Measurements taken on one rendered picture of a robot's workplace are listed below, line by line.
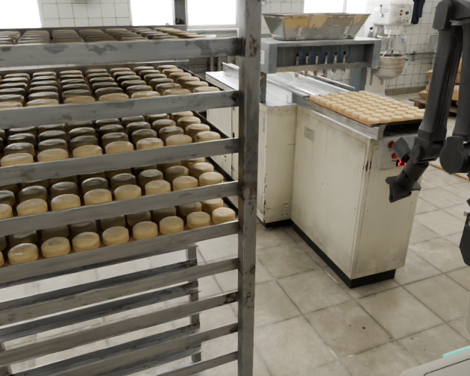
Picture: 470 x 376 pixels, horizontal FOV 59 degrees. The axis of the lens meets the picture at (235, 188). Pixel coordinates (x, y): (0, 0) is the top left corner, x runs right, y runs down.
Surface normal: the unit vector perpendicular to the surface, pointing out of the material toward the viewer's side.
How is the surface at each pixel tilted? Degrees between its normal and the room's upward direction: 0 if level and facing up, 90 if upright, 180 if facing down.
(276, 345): 0
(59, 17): 90
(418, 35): 90
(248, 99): 90
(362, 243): 90
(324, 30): 115
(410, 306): 0
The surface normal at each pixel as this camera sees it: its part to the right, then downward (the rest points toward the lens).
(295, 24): 0.30, 0.74
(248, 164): 0.38, 0.38
